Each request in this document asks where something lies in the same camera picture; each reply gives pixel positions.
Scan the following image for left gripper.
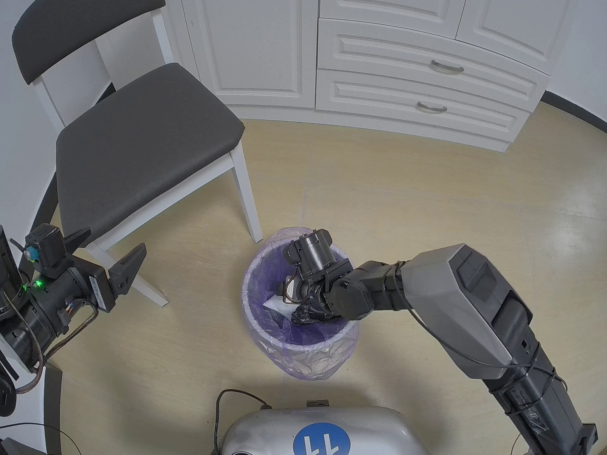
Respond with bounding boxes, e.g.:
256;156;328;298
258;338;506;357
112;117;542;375
21;227;148;348

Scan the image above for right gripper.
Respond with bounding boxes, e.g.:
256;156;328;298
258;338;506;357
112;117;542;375
284;277;329;312

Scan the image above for white printed wrapper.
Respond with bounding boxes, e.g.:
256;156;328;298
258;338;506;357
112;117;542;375
262;293;297;319

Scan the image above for purple plastic bag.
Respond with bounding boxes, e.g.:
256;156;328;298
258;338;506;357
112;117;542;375
242;226;360;382

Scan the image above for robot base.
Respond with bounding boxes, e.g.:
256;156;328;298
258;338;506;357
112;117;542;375
223;400;427;455

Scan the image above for white chair grey cushions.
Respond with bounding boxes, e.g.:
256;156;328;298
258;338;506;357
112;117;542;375
12;0;264;308

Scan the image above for white wardrobe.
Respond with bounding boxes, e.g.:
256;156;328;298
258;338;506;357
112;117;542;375
163;0;584;153

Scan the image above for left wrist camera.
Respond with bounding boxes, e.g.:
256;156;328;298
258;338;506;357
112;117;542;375
25;224;65;279

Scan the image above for black cable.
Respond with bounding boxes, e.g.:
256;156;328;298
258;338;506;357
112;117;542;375
513;430;537;455
0;421;80;455
214;389;272;455

